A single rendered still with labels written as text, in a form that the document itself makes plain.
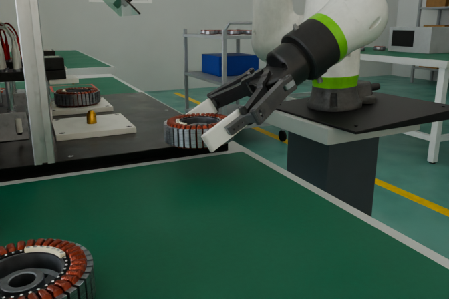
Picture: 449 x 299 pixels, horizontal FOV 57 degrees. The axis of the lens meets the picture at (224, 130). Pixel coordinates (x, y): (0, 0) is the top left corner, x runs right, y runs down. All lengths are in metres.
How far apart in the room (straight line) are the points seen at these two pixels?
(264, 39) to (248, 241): 0.75
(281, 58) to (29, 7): 0.39
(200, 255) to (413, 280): 0.20
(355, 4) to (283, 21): 0.41
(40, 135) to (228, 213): 0.33
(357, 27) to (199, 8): 6.00
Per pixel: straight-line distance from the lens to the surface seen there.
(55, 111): 1.06
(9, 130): 0.86
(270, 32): 1.13
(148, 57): 6.43
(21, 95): 1.09
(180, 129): 0.62
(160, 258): 0.44
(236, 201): 0.56
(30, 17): 0.68
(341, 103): 1.13
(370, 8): 0.76
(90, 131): 0.83
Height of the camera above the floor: 0.98
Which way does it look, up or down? 14 degrees down
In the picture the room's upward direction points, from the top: straight up
